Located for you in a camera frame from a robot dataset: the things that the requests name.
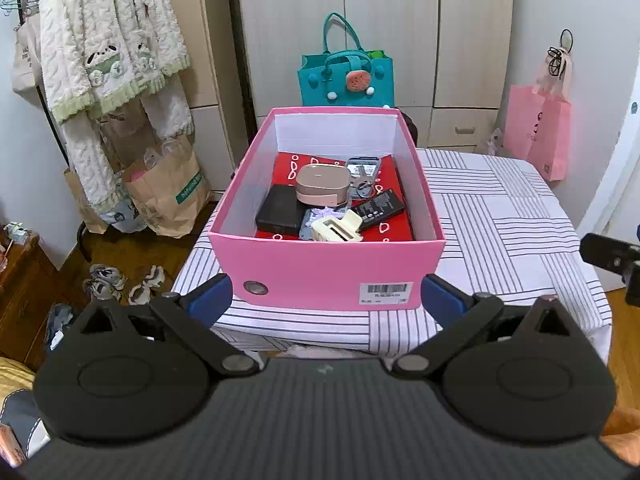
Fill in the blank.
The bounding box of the black box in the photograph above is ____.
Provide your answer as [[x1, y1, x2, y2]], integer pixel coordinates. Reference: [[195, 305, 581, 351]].
[[255, 184, 307, 237]]

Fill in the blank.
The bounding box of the black slim battery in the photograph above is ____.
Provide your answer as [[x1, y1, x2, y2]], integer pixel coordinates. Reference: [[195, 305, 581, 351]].
[[350, 188, 405, 231]]

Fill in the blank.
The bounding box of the cream plastic clip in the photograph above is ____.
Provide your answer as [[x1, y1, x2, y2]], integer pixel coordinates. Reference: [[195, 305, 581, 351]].
[[311, 210, 362, 243]]

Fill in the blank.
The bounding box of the pink storage box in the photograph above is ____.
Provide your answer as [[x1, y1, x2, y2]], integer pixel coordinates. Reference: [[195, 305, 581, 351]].
[[208, 106, 446, 311]]

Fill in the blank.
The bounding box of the grey packaged card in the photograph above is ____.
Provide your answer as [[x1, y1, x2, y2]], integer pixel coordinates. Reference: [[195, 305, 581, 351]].
[[346, 156, 382, 200]]

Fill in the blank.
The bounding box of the beige rounded case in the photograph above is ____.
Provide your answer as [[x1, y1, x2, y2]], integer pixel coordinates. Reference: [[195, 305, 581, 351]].
[[295, 164, 350, 208]]

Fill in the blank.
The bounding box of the purple hair clip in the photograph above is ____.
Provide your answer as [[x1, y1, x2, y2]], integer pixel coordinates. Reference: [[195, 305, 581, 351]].
[[298, 207, 346, 240]]

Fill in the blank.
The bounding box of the striped white tablecloth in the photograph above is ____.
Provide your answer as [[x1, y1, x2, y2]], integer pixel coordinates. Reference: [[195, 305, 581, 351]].
[[169, 146, 614, 361]]

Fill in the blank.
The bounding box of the brown paper bag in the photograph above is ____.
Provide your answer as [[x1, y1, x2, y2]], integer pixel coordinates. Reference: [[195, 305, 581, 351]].
[[64, 136, 210, 238]]

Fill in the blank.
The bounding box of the pink paper bag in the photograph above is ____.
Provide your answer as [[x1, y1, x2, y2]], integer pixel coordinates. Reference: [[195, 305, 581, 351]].
[[503, 47, 573, 182]]

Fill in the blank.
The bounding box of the black suitcase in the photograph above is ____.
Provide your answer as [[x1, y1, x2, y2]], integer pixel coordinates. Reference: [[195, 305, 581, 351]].
[[401, 112, 419, 145]]

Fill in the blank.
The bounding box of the teal felt handbag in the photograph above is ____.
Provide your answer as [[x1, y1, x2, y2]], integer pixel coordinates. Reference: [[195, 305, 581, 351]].
[[297, 12, 395, 108]]

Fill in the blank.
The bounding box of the beige wardrobe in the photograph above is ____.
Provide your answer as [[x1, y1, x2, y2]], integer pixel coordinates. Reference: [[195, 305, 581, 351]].
[[154, 0, 516, 196]]

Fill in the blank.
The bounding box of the cream knitted cardigan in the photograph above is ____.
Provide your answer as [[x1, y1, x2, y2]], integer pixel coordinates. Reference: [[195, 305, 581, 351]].
[[39, 0, 194, 214]]

